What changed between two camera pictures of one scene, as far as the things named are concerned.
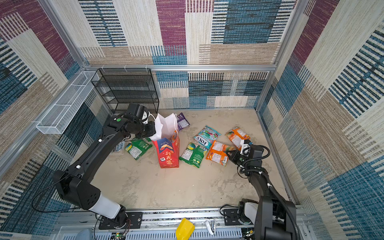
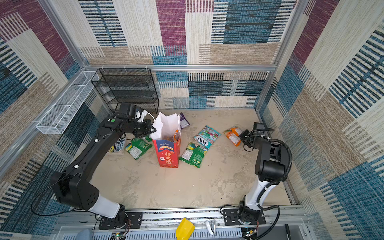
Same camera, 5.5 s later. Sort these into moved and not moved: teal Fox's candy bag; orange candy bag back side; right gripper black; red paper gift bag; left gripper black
Moved: right gripper black
Not moved: left gripper black; red paper gift bag; orange candy bag back side; teal Fox's candy bag
